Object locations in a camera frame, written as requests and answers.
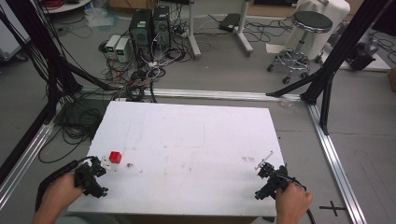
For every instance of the person's left hand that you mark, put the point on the person's left hand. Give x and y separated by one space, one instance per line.
62 191

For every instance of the white bench power supply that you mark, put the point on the white bench power supply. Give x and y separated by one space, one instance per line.
112 45
122 49

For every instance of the red cube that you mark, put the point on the red cube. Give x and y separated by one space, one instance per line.
115 157

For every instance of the large black computer tower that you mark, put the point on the large black computer tower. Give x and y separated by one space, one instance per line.
140 34

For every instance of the flat black box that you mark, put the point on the flat black box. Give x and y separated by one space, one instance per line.
229 21

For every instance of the black diagonal frame strut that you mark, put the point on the black diagonal frame strut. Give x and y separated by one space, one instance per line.
90 77
295 85

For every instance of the black machine part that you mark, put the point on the black machine part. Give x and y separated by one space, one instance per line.
362 56

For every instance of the round white table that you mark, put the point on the round white table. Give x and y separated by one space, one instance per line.
65 5

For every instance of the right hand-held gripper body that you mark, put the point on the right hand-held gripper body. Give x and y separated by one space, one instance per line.
274 182

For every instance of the white desk leg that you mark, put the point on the white desk leg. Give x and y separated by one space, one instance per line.
244 34
193 34

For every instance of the black upright frame strut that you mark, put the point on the black upright frame strut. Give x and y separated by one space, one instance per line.
327 102

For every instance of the person's right hand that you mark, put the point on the person's right hand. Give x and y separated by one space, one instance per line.
292 202

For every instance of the small black computer tower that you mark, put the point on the small black computer tower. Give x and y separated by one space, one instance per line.
162 26

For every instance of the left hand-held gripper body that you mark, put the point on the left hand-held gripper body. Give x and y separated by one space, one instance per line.
90 179

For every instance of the aluminium floor rail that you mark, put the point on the aluminium floor rail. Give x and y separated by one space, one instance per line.
25 163
336 165
218 94

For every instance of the black round stool chrome base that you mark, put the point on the black round stool chrome base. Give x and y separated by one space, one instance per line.
311 22

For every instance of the white floor board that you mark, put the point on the white floor board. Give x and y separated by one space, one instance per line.
379 63

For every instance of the clear plastic bag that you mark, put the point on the clear plastic bag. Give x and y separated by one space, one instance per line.
101 17

